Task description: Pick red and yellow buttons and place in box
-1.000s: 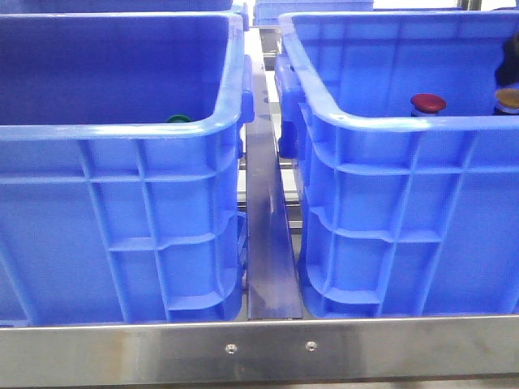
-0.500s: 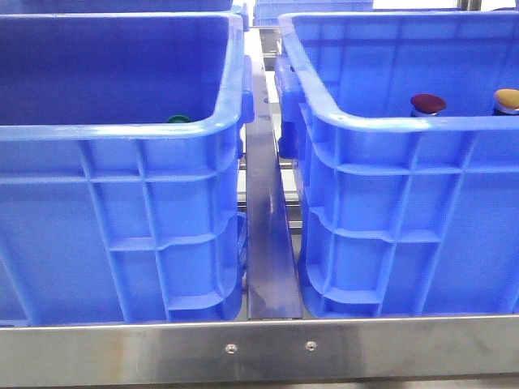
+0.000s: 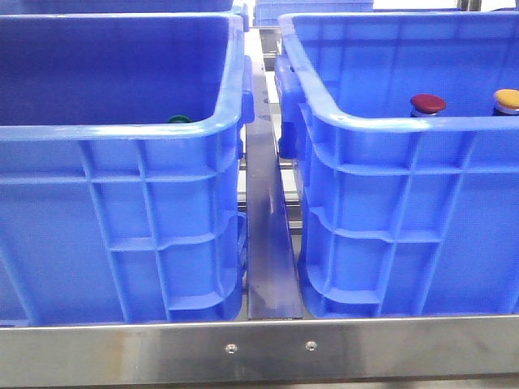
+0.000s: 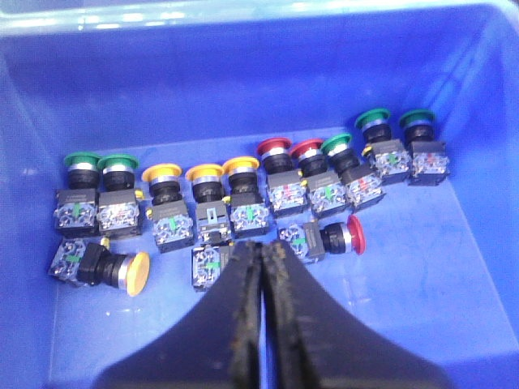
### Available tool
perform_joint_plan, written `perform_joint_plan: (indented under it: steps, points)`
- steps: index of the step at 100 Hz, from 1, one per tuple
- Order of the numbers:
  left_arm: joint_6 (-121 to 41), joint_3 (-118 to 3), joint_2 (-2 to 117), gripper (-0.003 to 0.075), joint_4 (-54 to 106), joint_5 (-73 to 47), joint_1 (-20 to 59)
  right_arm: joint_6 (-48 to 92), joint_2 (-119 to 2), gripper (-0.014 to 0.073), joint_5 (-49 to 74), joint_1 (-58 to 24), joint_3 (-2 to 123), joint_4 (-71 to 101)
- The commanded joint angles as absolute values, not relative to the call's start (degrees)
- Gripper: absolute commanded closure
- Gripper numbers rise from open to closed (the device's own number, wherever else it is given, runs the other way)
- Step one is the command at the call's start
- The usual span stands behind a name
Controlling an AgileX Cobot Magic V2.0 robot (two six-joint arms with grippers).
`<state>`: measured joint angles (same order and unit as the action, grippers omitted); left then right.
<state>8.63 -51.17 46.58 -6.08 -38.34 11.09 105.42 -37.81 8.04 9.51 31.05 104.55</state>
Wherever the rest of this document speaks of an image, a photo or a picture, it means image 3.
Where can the green mushroom push button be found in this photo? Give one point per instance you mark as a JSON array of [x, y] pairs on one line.
[[179, 119]]

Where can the blue plastic bin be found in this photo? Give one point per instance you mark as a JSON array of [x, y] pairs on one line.
[[109, 214], [403, 216]]

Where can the steel divider bar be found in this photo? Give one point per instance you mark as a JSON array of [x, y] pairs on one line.
[[272, 278]]

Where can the yellow mushroom push button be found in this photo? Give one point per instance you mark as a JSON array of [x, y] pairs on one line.
[[506, 102]]

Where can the right blue plastic bin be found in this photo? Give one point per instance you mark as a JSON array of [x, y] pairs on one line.
[[403, 216]]

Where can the rear centre blue bin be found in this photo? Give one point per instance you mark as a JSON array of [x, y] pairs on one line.
[[266, 13]]

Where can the red mushroom push button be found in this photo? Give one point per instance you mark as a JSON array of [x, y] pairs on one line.
[[426, 105]]

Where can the rear left blue bin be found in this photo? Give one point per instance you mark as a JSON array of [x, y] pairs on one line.
[[120, 6]]

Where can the steel shelf front rail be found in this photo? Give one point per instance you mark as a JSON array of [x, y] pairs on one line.
[[257, 351]]

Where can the left blue plastic bin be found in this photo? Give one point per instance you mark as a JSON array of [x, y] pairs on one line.
[[109, 214]]

